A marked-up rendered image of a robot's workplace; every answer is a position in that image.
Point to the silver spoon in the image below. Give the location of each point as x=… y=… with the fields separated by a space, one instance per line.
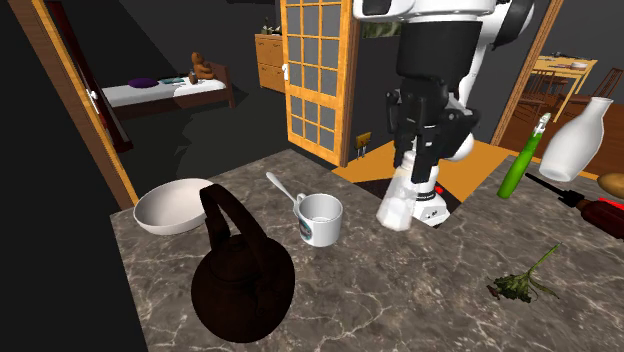
x=280 y=185

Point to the white vase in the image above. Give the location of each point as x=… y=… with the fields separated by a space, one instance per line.
x=573 y=146

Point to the bed with teddy bear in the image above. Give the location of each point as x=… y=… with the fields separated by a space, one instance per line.
x=166 y=95

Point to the green spray bottle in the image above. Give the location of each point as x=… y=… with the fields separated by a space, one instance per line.
x=516 y=170

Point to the green wall picture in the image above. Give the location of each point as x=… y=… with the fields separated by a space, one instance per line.
x=382 y=30

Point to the dark red door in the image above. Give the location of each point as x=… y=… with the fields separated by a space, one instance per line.
x=92 y=92

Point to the white printed mug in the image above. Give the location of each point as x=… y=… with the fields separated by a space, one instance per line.
x=324 y=226

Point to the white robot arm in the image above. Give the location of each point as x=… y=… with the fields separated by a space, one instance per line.
x=504 y=17

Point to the wooden chest of drawers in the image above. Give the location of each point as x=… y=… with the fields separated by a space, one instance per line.
x=269 y=58

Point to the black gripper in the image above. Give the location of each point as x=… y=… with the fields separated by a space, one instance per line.
x=436 y=53

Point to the brown potato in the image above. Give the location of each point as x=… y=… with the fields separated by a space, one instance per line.
x=613 y=185

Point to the white bowl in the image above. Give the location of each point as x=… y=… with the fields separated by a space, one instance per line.
x=168 y=209

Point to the dark brown kettle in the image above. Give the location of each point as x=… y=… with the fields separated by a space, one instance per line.
x=244 y=287

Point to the translucent white shaker bottle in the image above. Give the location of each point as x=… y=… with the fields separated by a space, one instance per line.
x=397 y=204

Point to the yellow dining table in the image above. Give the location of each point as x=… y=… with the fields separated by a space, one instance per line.
x=560 y=63

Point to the wooden glass pane door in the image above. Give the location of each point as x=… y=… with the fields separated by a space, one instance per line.
x=347 y=73

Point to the brown wooden chair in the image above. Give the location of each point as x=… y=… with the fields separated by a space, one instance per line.
x=609 y=83
x=538 y=92

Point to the green herb sprig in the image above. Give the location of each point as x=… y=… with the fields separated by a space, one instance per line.
x=516 y=286

